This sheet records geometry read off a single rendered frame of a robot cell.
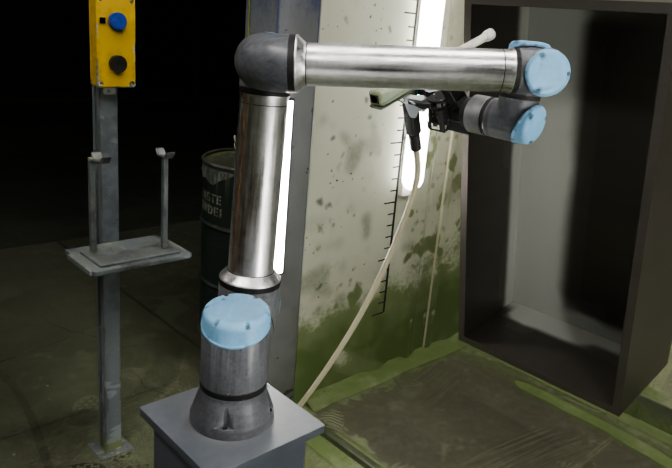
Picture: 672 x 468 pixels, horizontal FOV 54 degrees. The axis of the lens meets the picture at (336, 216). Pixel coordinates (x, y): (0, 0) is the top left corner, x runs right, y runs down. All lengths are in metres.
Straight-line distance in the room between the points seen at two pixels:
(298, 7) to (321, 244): 0.87
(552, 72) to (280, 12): 1.09
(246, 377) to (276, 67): 0.65
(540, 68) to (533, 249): 1.30
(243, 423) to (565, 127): 1.44
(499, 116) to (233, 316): 0.73
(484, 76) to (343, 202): 1.28
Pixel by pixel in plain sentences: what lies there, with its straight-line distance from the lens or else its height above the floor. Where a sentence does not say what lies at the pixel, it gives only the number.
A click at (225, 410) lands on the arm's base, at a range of 1.49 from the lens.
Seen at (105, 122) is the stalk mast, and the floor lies 1.18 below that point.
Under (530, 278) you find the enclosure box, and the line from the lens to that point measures 2.61.
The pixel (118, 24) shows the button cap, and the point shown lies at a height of 1.47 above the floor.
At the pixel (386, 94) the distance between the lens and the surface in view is 1.60.
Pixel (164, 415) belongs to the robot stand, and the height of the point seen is 0.64.
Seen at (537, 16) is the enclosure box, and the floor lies 1.60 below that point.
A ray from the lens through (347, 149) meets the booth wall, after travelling 2.47.
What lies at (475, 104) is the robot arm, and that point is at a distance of 1.55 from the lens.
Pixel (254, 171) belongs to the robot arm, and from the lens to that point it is 1.48.
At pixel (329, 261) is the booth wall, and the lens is 2.55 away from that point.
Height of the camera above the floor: 1.51
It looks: 16 degrees down
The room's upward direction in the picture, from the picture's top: 5 degrees clockwise
